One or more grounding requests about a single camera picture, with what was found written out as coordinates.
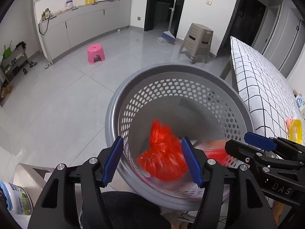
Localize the pink rubber pig toy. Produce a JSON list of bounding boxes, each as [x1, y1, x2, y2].
[[286, 118, 295, 130]]

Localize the red long cardboard box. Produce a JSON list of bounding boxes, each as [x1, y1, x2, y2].
[[195, 139, 230, 166]]

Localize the red plastic bag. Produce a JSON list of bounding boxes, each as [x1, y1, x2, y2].
[[137, 120, 188, 182]]

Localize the person's right hand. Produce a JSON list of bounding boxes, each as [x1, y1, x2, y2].
[[272, 201, 284, 226]]

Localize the white black checked tablecloth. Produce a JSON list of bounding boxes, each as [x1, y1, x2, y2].
[[230, 36, 304, 139]]

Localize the white green printed container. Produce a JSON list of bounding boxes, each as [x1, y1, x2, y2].
[[1, 182, 33, 216]]

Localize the white blue tissue pack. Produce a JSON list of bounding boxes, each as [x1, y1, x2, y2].
[[296, 94, 305, 111]]

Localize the grey perforated laundry basket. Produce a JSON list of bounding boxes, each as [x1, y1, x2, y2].
[[105, 64, 254, 210]]

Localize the stacked grey plastic stools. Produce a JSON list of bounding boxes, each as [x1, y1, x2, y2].
[[179, 23, 214, 64]]

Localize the blue broom with dustpan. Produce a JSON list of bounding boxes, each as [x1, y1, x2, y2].
[[157, 0, 177, 44]]

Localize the shoe rack with shoes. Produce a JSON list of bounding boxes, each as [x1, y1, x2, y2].
[[1, 41, 37, 90]]

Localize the small pink plastic stool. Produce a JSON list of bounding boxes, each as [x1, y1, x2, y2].
[[87, 44, 105, 65]]

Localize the grey cabinet counter unit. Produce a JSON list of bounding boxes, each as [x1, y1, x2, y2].
[[33, 0, 132, 63]]

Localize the clear bottle on counter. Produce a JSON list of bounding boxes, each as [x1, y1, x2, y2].
[[65, 0, 73, 10]]

